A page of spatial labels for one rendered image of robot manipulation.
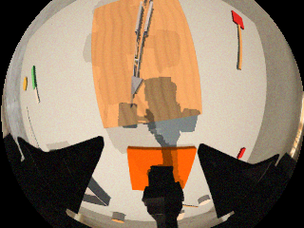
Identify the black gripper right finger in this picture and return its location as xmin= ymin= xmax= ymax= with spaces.
xmin=198 ymin=143 xmax=280 ymax=218

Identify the orange round disc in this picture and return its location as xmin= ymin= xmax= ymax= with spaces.
xmin=23 ymin=77 xmax=28 ymax=90

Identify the grey canister with orange lid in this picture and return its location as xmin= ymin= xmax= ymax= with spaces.
xmin=111 ymin=212 xmax=125 ymax=223

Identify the cream short cylinder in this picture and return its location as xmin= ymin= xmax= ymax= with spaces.
xmin=198 ymin=195 xmax=210 ymax=205

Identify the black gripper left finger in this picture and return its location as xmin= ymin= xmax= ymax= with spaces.
xmin=18 ymin=136 xmax=104 ymax=214

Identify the red spatula with wooden handle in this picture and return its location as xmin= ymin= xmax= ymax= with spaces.
xmin=232 ymin=11 xmax=244 ymax=69

